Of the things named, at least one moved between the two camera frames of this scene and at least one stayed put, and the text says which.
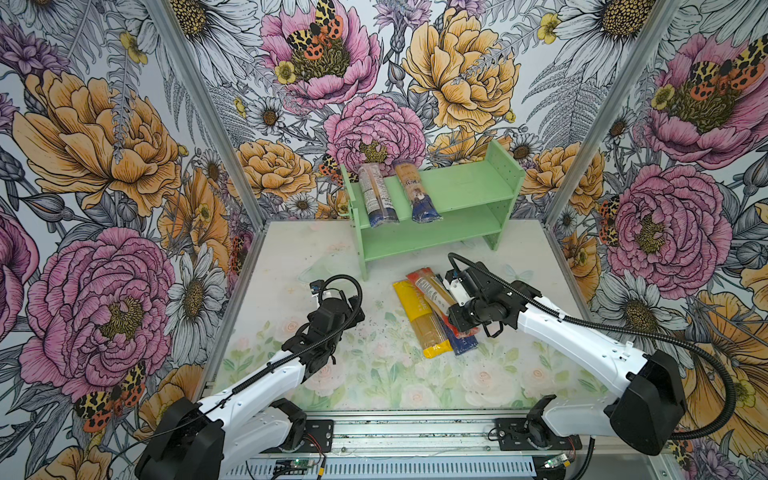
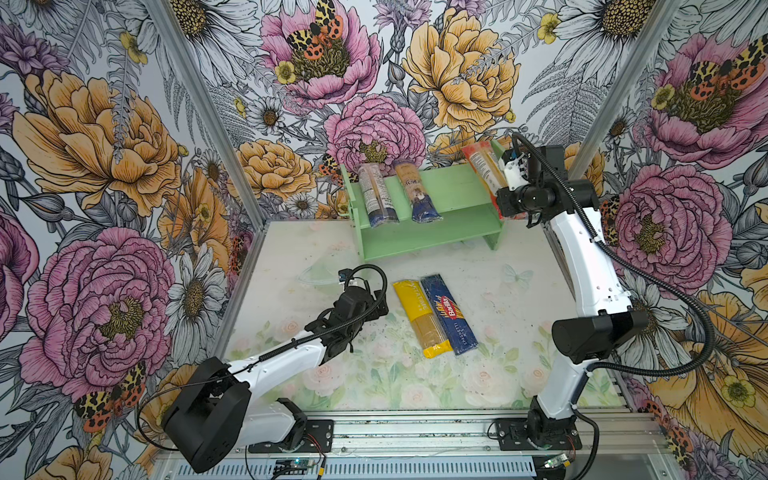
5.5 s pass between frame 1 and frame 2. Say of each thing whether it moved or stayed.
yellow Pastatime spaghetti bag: stayed
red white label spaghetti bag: moved
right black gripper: moved
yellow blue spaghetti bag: stayed
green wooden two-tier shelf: stayed
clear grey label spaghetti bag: stayed
